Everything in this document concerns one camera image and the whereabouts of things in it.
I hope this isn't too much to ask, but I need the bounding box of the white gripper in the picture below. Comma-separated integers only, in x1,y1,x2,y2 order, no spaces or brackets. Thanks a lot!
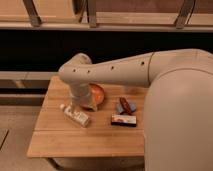
70,85,97,111

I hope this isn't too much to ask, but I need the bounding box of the orange ceramic bowl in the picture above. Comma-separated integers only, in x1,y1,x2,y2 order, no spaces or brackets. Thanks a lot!
89,83,105,105

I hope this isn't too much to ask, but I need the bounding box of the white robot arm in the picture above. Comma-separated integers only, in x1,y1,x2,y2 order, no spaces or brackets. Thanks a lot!
59,49,213,171

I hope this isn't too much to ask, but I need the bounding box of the white plastic bottle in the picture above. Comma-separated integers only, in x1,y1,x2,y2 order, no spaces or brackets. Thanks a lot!
60,104,90,127

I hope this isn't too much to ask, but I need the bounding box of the small snack box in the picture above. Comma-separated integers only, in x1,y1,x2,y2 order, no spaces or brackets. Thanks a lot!
111,115,137,127

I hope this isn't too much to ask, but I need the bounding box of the brown snack piece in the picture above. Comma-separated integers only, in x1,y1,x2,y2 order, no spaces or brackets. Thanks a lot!
119,97,132,115

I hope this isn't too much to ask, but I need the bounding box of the wooden table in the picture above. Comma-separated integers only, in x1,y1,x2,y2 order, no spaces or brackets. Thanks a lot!
27,76,147,158

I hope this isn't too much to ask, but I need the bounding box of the wooden shelf rack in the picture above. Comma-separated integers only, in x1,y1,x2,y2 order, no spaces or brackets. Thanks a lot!
0,0,213,32

